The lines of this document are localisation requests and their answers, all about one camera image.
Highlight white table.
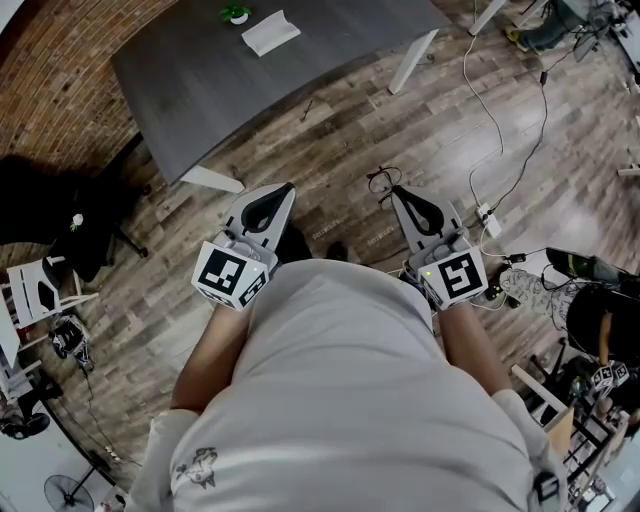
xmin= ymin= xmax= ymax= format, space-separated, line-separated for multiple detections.
xmin=468 ymin=0 xmax=551 ymax=36

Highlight black strap buckle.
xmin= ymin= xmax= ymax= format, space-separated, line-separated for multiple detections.
xmin=532 ymin=472 xmax=561 ymax=501

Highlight white power strip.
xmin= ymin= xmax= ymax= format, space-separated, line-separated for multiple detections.
xmin=474 ymin=202 xmax=503 ymax=239

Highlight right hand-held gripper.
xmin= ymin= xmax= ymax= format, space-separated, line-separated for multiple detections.
xmin=392 ymin=185 xmax=489 ymax=312

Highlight white chair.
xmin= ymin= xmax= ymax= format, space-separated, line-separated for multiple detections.
xmin=5 ymin=254 xmax=100 ymax=329

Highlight small green potted plant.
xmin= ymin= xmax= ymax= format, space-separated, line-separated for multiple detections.
xmin=218 ymin=2 xmax=253 ymax=26

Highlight white cable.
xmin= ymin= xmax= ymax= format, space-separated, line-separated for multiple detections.
xmin=462 ymin=0 xmax=506 ymax=211

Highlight white doodle-print bag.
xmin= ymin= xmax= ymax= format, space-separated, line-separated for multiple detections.
xmin=499 ymin=267 xmax=571 ymax=321

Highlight person's left forearm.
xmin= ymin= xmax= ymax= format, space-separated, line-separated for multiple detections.
xmin=172 ymin=299 xmax=256 ymax=414

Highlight white table leg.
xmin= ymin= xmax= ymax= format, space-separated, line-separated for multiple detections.
xmin=388 ymin=28 xmax=440 ymax=95
xmin=178 ymin=166 xmax=246 ymax=195

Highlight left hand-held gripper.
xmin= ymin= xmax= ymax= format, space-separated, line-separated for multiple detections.
xmin=190 ymin=182 xmax=297 ymax=312

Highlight black office chair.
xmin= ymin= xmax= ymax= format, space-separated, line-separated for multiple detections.
xmin=0 ymin=157 xmax=151 ymax=281

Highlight black eyeglasses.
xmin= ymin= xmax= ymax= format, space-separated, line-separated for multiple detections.
xmin=367 ymin=165 xmax=404 ymax=210

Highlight person's left black shoe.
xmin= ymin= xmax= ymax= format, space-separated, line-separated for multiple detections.
xmin=277 ymin=224 xmax=314 ymax=269

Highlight black headphones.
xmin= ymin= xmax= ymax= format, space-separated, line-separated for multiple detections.
xmin=0 ymin=412 xmax=51 ymax=441

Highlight spare hand-held gripper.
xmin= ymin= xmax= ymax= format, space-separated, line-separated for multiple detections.
xmin=591 ymin=362 xmax=630 ymax=399

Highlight white box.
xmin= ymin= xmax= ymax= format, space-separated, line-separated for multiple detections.
xmin=241 ymin=10 xmax=302 ymax=57

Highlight person's right forearm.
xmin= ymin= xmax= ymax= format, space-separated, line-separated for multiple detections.
xmin=437 ymin=299 xmax=514 ymax=394

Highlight black floor fan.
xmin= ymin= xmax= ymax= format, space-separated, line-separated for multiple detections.
xmin=43 ymin=464 xmax=96 ymax=512

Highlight black white headset device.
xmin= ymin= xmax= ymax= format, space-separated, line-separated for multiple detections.
xmin=49 ymin=314 xmax=96 ymax=374

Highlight black cable with adapter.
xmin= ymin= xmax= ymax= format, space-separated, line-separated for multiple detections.
xmin=492 ymin=29 xmax=591 ymax=211

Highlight light wooden chair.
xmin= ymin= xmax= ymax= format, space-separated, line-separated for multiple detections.
xmin=509 ymin=349 xmax=626 ymax=501

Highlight person's white t-shirt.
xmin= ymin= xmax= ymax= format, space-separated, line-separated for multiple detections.
xmin=132 ymin=257 xmax=569 ymax=512

